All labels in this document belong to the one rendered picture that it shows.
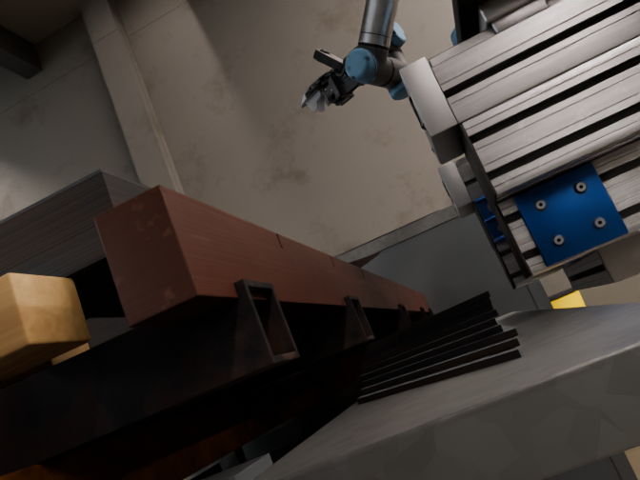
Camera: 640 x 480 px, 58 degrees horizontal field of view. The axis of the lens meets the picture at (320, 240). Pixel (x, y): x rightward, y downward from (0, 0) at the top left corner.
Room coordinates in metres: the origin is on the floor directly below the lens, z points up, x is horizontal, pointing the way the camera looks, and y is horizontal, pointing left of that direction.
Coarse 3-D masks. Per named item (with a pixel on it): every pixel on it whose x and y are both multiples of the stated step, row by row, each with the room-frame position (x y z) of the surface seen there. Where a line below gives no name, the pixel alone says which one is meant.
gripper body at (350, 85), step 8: (344, 64) 1.43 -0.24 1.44; (328, 72) 1.47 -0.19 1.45; (336, 72) 1.47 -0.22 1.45; (344, 72) 1.46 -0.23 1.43; (328, 80) 1.47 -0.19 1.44; (336, 80) 1.48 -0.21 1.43; (344, 80) 1.47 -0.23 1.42; (352, 80) 1.45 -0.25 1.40; (328, 88) 1.49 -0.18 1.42; (336, 88) 1.47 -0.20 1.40; (344, 88) 1.47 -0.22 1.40; (352, 88) 1.46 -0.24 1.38; (328, 96) 1.49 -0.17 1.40; (336, 96) 1.48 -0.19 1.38; (344, 96) 1.51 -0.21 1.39; (352, 96) 1.53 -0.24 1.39; (328, 104) 1.50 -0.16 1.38; (336, 104) 1.53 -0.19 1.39
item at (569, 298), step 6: (570, 288) 4.13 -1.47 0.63; (558, 294) 4.01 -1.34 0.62; (564, 294) 4.01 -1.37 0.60; (570, 294) 4.03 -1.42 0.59; (576, 294) 4.06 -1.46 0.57; (552, 300) 4.02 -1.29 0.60; (558, 300) 4.01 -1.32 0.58; (564, 300) 4.01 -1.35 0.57; (570, 300) 4.03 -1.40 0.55; (576, 300) 4.05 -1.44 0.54; (582, 300) 4.10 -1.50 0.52; (552, 306) 4.02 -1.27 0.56; (558, 306) 4.02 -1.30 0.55; (564, 306) 4.01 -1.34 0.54; (570, 306) 4.02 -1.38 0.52; (576, 306) 4.04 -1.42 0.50; (582, 306) 4.07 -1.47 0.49
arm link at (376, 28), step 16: (368, 0) 1.21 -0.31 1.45; (384, 0) 1.20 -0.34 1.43; (368, 16) 1.22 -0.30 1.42; (384, 16) 1.21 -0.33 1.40; (368, 32) 1.23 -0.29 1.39; (384, 32) 1.23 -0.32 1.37; (368, 48) 1.24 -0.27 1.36; (384, 48) 1.25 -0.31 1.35; (352, 64) 1.25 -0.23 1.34; (368, 64) 1.23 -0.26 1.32; (384, 64) 1.27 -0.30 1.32; (368, 80) 1.28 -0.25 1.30; (384, 80) 1.31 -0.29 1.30
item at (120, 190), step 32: (64, 192) 0.32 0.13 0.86; (96, 192) 0.31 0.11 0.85; (128, 192) 0.33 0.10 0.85; (0, 224) 0.32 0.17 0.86; (32, 224) 0.32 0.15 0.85; (64, 224) 0.32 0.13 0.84; (0, 256) 0.32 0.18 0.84; (32, 256) 0.32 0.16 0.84; (64, 256) 0.32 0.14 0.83; (96, 256) 0.31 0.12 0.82; (96, 288) 0.36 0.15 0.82; (96, 320) 0.58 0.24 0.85
